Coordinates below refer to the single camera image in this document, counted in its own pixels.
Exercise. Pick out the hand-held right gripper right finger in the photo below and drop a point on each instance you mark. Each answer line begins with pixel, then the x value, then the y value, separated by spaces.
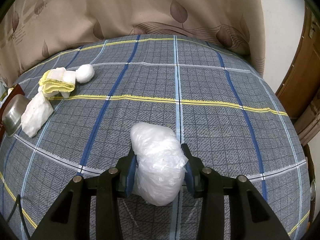
pixel 190 180

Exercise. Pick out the white plastic-wrapped pack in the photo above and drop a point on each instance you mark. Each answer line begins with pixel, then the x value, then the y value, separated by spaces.
pixel 157 165

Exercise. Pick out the red tin box gold interior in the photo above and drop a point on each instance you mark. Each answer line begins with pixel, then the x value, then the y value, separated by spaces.
pixel 17 89

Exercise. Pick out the white fluffy ball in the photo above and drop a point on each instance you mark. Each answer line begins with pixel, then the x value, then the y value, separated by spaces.
pixel 85 73

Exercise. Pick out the white towel yellow trim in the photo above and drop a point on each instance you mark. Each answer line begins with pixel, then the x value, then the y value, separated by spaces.
pixel 57 85

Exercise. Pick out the stainless steel bowl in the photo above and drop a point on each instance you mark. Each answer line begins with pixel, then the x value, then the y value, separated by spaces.
pixel 13 115

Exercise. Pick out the beige leaf-print curtain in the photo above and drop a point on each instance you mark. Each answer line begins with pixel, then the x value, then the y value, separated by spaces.
pixel 125 10

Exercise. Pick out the white printed socks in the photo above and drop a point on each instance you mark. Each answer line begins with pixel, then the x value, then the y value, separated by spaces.
pixel 36 116

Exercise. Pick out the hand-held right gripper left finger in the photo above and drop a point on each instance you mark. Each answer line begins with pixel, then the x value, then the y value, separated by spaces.
pixel 130 177

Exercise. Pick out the brown wooden door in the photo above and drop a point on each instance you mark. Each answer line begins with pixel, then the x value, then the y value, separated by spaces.
pixel 300 80

